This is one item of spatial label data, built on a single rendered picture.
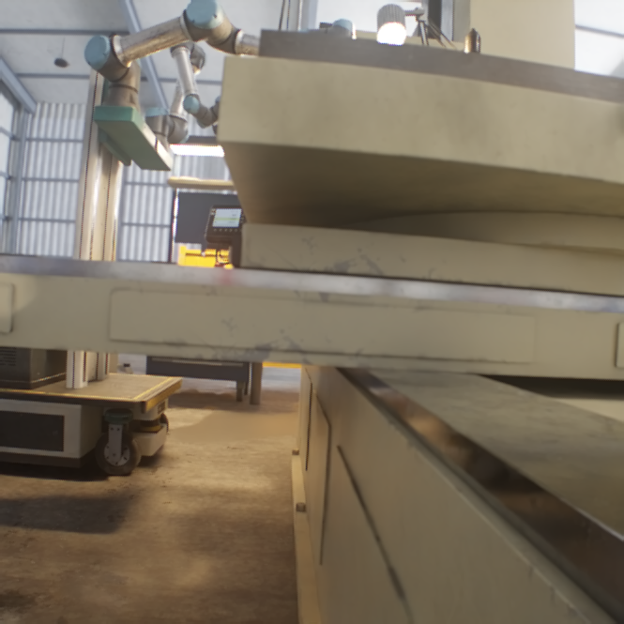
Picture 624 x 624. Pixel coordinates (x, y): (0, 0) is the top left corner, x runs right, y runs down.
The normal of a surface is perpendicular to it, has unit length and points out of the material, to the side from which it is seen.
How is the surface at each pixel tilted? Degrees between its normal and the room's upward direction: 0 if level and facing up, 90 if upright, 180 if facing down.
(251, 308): 90
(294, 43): 90
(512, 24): 90
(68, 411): 90
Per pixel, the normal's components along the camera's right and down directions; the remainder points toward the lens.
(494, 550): -1.00, -0.06
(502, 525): 0.06, -1.00
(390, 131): 0.07, 0.02
